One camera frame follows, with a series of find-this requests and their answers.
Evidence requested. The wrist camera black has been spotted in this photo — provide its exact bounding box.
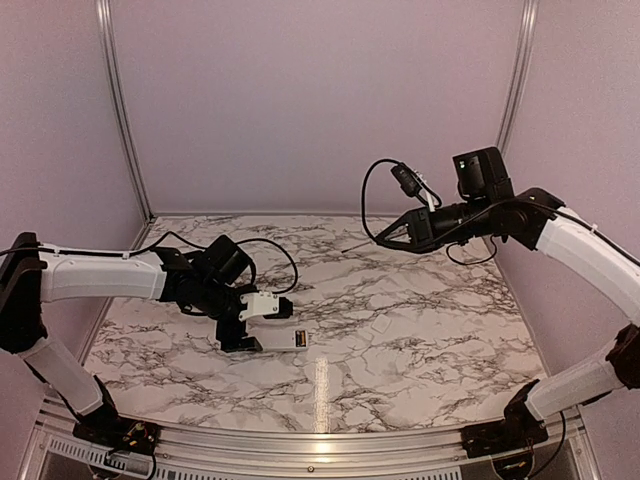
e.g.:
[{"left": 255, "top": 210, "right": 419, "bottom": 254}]
[
  {"left": 390, "top": 162, "right": 427, "bottom": 204},
  {"left": 238, "top": 291, "right": 293, "bottom": 321}
]

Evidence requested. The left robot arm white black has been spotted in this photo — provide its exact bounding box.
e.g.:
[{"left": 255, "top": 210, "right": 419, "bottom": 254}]
[{"left": 1, "top": 232, "right": 263, "bottom": 452}]

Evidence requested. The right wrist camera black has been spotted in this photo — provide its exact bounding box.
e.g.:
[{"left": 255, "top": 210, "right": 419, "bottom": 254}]
[{"left": 390, "top": 162, "right": 427, "bottom": 204}]

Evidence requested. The black gold battery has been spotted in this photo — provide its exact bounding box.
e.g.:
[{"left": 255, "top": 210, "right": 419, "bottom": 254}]
[{"left": 294, "top": 330, "right": 307, "bottom": 349}]

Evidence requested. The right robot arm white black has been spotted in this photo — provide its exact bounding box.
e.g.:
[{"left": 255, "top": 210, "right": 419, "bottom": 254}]
[{"left": 373, "top": 188, "right": 639, "bottom": 451}]

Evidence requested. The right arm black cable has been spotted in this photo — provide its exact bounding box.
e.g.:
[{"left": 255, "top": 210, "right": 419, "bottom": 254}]
[{"left": 360, "top": 158, "right": 640, "bottom": 266}]

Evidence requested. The right aluminium frame post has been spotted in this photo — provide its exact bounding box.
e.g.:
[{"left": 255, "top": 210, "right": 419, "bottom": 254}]
[{"left": 496, "top": 0, "right": 540, "bottom": 159}]

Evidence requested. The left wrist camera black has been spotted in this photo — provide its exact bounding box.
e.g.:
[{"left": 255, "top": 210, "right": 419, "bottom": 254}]
[{"left": 238, "top": 291, "right": 293, "bottom": 321}]

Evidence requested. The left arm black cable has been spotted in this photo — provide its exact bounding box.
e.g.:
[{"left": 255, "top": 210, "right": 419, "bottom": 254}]
[{"left": 0, "top": 230, "right": 300, "bottom": 296}]

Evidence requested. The aluminium frame post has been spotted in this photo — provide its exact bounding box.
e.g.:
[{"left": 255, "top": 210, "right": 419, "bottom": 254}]
[
  {"left": 95, "top": 0, "right": 153, "bottom": 223},
  {"left": 496, "top": 0, "right": 540, "bottom": 159}
]

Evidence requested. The white battery compartment cover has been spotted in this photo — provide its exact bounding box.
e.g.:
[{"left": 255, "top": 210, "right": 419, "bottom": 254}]
[{"left": 371, "top": 315, "right": 392, "bottom": 334}]

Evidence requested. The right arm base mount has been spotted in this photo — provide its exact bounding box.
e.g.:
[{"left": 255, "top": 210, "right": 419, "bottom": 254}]
[{"left": 460, "top": 420, "right": 549, "bottom": 458}]

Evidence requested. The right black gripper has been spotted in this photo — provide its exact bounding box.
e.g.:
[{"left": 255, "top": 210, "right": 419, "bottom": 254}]
[{"left": 376, "top": 195, "right": 495, "bottom": 254}]

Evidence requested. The front aluminium rail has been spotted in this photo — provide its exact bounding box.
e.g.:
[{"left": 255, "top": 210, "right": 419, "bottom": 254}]
[{"left": 18, "top": 396, "right": 601, "bottom": 479}]

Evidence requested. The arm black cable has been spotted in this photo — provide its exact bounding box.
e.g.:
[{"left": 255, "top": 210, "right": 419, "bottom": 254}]
[
  {"left": 360, "top": 158, "right": 640, "bottom": 266},
  {"left": 0, "top": 230, "right": 300, "bottom": 296}
]

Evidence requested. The white remote control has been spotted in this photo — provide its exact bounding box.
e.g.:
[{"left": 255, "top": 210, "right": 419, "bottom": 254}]
[{"left": 251, "top": 328, "right": 309, "bottom": 352}]

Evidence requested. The left aluminium frame post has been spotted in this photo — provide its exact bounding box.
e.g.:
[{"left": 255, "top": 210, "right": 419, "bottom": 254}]
[{"left": 95, "top": 0, "right": 153, "bottom": 223}]

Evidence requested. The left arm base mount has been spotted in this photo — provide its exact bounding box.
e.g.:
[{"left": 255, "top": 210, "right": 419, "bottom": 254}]
[{"left": 73, "top": 417, "right": 160, "bottom": 455}]

